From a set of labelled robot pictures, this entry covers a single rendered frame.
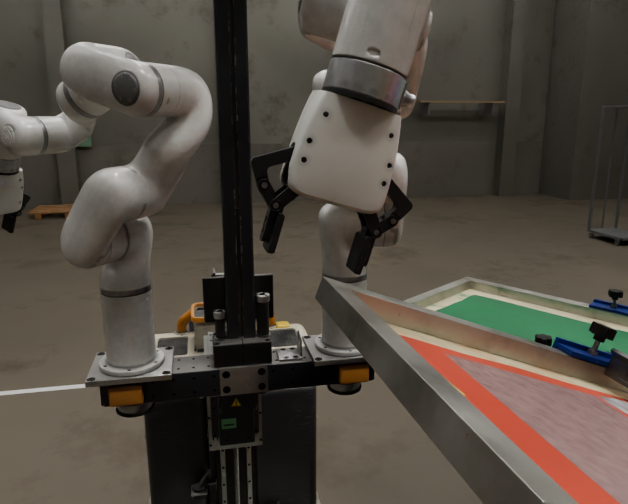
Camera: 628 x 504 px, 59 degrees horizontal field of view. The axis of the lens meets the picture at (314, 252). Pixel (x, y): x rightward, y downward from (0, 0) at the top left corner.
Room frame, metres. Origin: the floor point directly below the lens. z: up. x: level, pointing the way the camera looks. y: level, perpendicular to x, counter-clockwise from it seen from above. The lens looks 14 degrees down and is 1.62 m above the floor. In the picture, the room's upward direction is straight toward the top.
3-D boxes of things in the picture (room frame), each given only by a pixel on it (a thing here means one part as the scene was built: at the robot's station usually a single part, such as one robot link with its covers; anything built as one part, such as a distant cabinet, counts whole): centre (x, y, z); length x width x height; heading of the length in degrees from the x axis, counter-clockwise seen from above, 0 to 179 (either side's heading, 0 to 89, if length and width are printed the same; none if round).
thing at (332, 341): (1.14, -0.06, 1.21); 0.16 x 0.13 x 0.15; 12
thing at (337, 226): (1.12, -0.07, 1.37); 0.13 x 0.10 x 0.16; 90
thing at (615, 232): (7.18, -4.03, 0.87); 0.63 x 0.52 x 1.74; 11
